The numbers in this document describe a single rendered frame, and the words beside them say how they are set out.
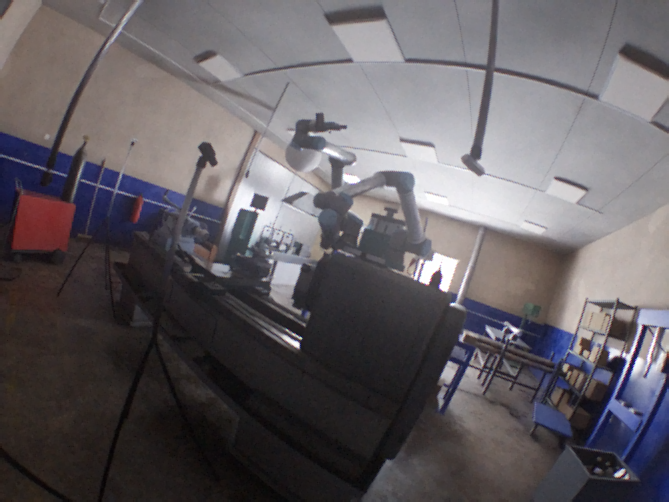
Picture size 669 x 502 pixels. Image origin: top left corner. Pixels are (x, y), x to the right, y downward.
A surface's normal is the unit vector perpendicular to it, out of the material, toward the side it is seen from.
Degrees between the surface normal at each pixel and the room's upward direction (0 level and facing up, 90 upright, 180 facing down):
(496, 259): 90
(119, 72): 90
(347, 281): 90
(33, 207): 90
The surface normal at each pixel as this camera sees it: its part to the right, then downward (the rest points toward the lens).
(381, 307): -0.45, -0.14
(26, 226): 0.93, 0.33
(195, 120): 0.83, 0.30
